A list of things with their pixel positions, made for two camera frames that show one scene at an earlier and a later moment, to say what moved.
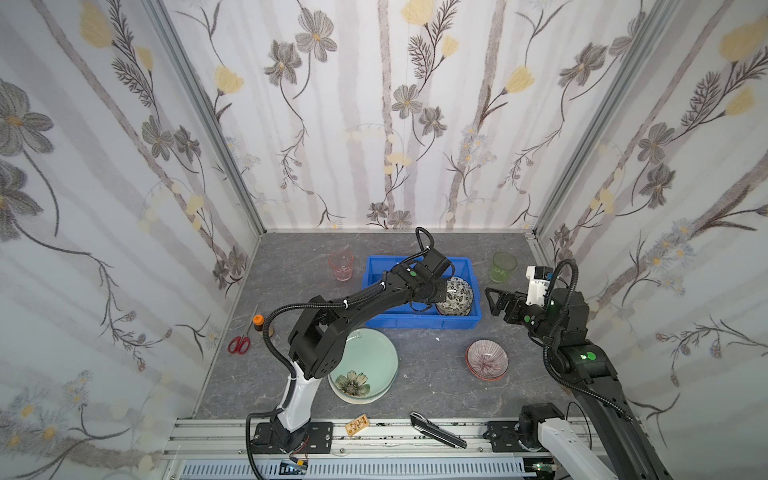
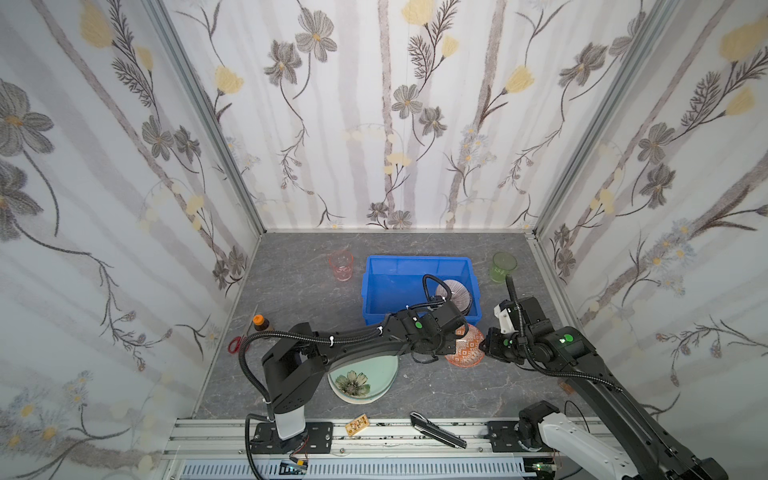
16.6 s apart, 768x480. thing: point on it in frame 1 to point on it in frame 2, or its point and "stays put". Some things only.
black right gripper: [516, 307] to [492, 342]
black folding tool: [425, 426] stays put
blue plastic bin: [406, 315] stays put
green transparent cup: [502, 264] stays put
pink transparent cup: [342, 263] stays put
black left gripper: [441, 288] to [452, 318]
